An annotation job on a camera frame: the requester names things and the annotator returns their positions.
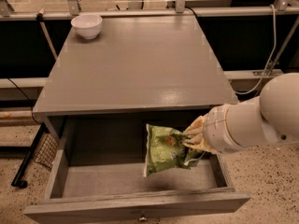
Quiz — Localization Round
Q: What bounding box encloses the green jalapeno chip bag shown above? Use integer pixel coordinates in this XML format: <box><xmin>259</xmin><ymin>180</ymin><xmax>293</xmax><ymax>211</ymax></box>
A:
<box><xmin>143</xmin><ymin>124</ymin><xmax>205</xmax><ymax>177</ymax></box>

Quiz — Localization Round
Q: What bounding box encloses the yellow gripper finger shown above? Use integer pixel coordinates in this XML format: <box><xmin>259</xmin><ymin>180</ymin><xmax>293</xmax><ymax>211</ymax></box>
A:
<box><xmin>183</xmin><ymin>133</ymin><xmax>215</xmax><ymax>153</ymax></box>
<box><xmin>184</xmin><ymin>116</ymin><xmax>206</xmax><ymax>135</ymax></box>

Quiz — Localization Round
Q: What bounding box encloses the metal rail frame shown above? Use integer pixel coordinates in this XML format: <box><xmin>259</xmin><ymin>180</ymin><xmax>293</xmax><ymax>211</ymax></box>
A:
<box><xmin>0</xmin><ymin>0</ymin><xmax>299</xmax><ymax>21</ymax></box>

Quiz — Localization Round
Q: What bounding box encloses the grey wooden cabinet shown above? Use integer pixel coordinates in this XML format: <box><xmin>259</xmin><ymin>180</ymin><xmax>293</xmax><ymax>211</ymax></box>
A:
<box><xmin>34</xmin><ymin>15</ymin><xmax>237</xmax><ymax>133</ymax></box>

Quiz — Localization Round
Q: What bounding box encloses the white ceramic bowl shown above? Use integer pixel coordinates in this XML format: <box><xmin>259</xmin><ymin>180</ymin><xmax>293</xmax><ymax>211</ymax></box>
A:
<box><xmin>71</xmin><ymin>14</ymin><xmax>103</xmax><ymax>39</ymax></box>

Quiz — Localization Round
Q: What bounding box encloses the black cable on left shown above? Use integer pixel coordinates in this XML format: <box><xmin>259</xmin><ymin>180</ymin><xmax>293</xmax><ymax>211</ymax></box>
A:
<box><xmin>7</xmin><ymin>77</ymin><xmax>42</xmax><ymax>125</ymax></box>

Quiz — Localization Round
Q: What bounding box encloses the white cable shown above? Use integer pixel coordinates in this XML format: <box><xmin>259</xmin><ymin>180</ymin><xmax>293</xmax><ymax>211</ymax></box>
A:
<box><xmin>234</xmin><ymin>4</ymin><xmax>278</xmax><ymax>96</ymax></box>

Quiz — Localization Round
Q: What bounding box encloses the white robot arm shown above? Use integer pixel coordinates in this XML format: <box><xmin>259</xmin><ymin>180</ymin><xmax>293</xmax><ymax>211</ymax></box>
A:
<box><xmin>183</xmin><ymin>73</ymin><xmax>299</xmax><ymax>153</ymax></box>

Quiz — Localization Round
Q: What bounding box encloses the wire mesh basket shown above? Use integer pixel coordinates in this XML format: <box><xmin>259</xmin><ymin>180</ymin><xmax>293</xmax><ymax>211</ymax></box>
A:
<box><xmin>34</xmin><ymin>133</ymin><xmax>59</xmax><ymax>170</ymax></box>

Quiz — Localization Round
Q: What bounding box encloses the wooden stick with black tape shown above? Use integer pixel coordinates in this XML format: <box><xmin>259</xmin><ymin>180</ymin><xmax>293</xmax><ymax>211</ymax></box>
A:
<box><xmin>36</xmin><ymin>8</ymin><xmax>58</xmax><ymax>59</ymax></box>

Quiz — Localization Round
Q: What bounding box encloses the black wheeled stand leg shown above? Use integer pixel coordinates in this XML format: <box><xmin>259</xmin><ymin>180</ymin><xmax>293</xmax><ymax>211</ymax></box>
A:
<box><xmin>11</xmin><ymin>124</ymin><xmax>45</xmax><ymax>189</ymax></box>

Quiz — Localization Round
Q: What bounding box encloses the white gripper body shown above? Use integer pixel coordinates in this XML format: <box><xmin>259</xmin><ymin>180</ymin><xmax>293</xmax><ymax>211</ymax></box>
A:
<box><xmin>203</xmin><ymin>105</ymin><xmax>244</xmax><ymax>154</ymax></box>

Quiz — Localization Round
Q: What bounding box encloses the grey open top drawer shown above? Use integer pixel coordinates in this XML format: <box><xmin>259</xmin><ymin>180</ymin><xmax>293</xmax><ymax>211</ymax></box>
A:
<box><xmin>24</xmin><ymin>110</ymin><xmax>249</xmax><ymax>224</ymax></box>

